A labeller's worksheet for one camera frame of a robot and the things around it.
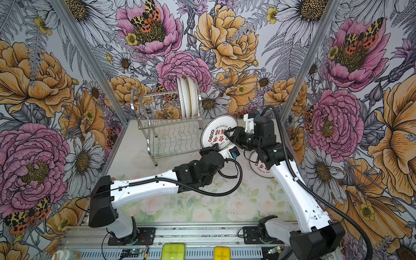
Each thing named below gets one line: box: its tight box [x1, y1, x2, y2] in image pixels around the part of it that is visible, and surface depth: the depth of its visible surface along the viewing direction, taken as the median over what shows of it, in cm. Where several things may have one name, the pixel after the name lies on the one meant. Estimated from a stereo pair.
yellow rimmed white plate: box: [186, 75, 199, 118], surface depth 76 cm
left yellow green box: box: [160, 243, 186, 260], surface depth 71 cm
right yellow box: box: [213, 246, 232, 260], surface depth 71 cm
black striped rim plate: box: [176, 76, 190, 119], surface depth 75 cm
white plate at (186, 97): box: [180, 76, 193, 119], surface depth 75 cm
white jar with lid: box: [52, 249, 82, 260], surface depth 64 cm
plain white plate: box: [200, 114, 239, 151], surface depth 78 cm
